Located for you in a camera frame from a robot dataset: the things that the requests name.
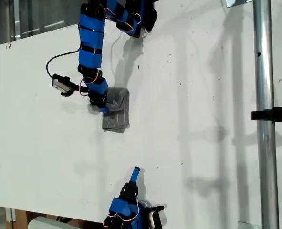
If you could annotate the grey striped towel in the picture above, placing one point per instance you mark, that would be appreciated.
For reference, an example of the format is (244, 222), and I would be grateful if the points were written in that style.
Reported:
(119, 117)

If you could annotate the wooden table leg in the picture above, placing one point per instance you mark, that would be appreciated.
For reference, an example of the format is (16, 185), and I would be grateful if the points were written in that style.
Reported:
(17, 218)

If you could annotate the black clamp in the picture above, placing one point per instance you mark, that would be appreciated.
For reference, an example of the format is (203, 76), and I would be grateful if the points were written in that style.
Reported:
(274, 114)

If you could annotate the black camera stalk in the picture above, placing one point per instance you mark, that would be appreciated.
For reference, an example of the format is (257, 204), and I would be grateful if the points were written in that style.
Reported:
(81, 88)
(158, 208)

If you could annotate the black camera box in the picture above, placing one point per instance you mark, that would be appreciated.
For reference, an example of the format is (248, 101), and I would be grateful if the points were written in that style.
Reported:
(156, 219)
(62, 84)

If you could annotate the steel post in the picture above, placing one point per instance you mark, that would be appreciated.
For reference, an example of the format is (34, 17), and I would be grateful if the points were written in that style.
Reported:
(264, 119)

